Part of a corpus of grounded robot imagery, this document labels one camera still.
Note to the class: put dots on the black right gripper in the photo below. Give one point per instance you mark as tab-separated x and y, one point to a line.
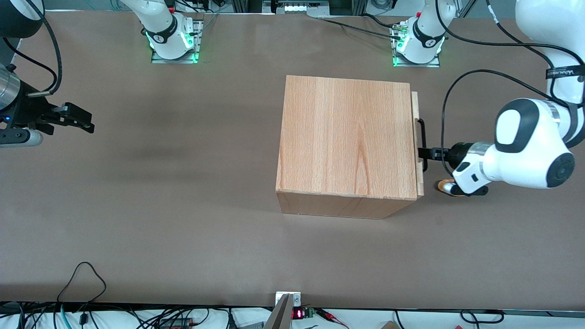
26	113

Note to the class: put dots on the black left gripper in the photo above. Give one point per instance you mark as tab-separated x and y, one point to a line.
457	152

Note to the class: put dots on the light wooden drawer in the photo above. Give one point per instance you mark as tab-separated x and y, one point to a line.
414	105

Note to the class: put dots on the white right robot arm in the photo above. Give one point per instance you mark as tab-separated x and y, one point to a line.
160	27

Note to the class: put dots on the light wooden drawer cabinet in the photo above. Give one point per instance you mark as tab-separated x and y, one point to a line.
343	137

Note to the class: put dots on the brown cardboard piece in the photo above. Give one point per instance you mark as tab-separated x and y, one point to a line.
388	326

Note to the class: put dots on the red clip leads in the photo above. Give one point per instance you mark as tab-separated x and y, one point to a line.
327	313

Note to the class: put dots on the white power strip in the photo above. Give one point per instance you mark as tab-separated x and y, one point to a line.
297	7

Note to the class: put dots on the red LED display module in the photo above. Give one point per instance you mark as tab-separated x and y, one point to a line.
298	314

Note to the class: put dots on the orange black device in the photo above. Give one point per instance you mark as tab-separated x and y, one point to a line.
176	323

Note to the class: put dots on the right wrist camera grey black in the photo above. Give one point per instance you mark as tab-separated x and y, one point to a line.
23	138

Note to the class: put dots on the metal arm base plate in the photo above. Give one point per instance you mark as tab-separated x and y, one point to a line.
416	65
173	61

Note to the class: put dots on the small metal bracket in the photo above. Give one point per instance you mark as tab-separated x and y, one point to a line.
297	299

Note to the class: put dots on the aluminium frame profile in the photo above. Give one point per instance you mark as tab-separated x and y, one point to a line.
247	5

